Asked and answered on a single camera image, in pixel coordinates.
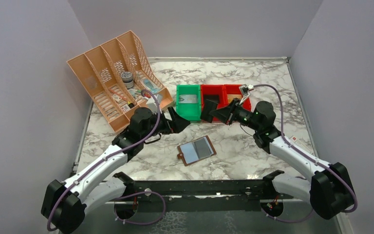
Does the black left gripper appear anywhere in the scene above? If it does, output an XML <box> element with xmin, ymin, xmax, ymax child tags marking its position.
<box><xmin>141</xmin><ymin>107</ymin><xmax>190</xmax><ymax>141</ymax></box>

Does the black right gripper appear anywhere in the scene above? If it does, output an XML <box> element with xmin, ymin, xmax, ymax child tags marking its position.
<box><xmin>209</xmin><ymin>97</ymin><xmax>261</xmax><ymax>131</ymax></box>

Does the black card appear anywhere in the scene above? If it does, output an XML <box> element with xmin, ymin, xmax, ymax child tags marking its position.
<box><xmin>203</xmin><ymin>95</ymin><xmax>221</xmax><ymax>104</ymax></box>
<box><xmin>200</xmin><ymin>99</ymin><xmax>218</xmax><ymax>123</ymax></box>

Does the brown leather card holder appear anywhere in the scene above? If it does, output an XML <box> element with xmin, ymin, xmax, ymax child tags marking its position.
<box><xmin>177</xmin><ymin>136</ymin><xmax>217</xmax><ymax>166</ymax></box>

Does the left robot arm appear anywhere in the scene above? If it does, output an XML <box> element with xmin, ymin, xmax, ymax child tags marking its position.
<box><xmin>41</xmin><ymin>107</ymin><xmax>190</xmax><ymax>234</ymax></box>

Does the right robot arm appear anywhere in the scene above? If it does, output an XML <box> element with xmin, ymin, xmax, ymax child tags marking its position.
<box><xmin>202</xmin><ymin>98</ymin><xmax>358</xmax><ymax>219</ymax></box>

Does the black card in red bin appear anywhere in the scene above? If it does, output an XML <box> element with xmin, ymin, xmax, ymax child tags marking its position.
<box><xmin>203</xmin><ymin>95</ymin><xmax>221</xmax><ymax>104</ymax></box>

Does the silver card in green bin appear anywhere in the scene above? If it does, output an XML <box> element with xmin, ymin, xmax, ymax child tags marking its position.
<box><xmin>179</xmin><ymin>94</ymin><xmax>198</xmax><ymax>104</ymax></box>

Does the red plastic bin right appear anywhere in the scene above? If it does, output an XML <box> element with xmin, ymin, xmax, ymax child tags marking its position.
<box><xmin>224</xmin><ymin>84</ymin><xmax>252</xmax><ymax>111</ymax></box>

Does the red plastic bin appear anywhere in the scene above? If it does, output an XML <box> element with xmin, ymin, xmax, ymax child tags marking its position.
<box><xmin>200</xmin><ymin>84</ymin><xmax>228</xmax><ymax>109</ymax></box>
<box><xmin>224</xmin><ymin>84</ymin><xmax>252</xmax><ymax>111</ymax></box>

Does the red plastic bin middle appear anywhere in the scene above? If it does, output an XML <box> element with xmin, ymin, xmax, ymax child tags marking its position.
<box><xmin>200</xmin><ymin>84</ymin><xmax>228</xmax><ymax>109</ymax></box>

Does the green plastic bin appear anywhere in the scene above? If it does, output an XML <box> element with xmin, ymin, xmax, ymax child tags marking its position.
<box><xmin>176</xmin><ymin>84</ymin><xmax>202</xmax><ymax>121</ymax></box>

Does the blue packet in organizer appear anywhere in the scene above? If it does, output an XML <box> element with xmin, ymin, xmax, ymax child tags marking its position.
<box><xmin>142</xmin><ymin>78</ymin><xmax>161</xmax><ymax>93</ymax></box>

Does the silver round tin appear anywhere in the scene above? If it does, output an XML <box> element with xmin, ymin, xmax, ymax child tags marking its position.
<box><xmin>120</xmin><ymin>71</ymin><xmax>134</xmax><ymax>89</ymax></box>

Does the small white red box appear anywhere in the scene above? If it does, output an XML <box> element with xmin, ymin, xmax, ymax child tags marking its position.
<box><xmin>289</xmin><ymin>136</ymin><xmax>314</xmax><ymax>155</ymax></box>

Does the red pencil in organizer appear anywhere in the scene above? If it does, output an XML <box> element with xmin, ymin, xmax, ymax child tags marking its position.
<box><xmin>109</xmin><ymin>88</ymin><xmax>127</xmax><ymax>103</ymax></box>

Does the peach plastic file organizer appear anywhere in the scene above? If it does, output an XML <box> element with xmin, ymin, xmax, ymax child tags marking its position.
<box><xmin>67</xmin><ymin>30</ymin><xmax>173</xmax><ymax>133</ymax></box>

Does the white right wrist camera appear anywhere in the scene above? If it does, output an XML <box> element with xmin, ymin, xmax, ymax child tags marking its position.
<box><xmin>239</xmin><ymin>84</ymin><xmax>254</xmax><ymax>105</ymax></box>

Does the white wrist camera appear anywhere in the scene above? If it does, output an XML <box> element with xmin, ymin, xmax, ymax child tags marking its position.
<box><xmin>239</xmin><ymin>84</ymin><xmax>254</xmax><ymax>105</ymax></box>
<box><xmin>146</xmin><ymin>94</ymin><xmax>163</xmax><ymax>114</ymax></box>

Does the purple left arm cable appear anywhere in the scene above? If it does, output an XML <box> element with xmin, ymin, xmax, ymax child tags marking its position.
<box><xmin>46</xmin><ymin>89</ymin><xmax>162</xmax><ymax>232</ymax></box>

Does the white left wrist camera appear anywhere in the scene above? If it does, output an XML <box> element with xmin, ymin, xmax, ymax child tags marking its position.
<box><xmin>146</xmin><ymin>94</ymin><xmax>163</xmax><ymax>114</ymax></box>

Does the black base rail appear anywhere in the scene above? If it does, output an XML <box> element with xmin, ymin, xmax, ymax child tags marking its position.
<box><xmin>113</xmin><ymin>172</ymin><xmax>291</xmax><ymax>213</ymax></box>

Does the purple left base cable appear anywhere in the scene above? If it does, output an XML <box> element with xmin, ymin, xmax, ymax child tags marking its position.
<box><xmin>113</xmin><ymin>190</ymin><xmax>168</xmax><ymax>226</ymax></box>

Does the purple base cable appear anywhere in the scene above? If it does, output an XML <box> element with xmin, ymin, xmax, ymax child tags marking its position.
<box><xmin>113</xmin><ymin>190</ymin><xmax>168</xmax><ymax>226</ymax></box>
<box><xmin>260</xmin><ymin>200</ymin><xmax>314</xmax><ymax>224</ymax></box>

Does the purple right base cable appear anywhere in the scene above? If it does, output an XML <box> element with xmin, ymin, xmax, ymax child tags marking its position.
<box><xmin>260</xmin><ymin>200</ymin><xmax>314</xmax><ymax>224</ymax></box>

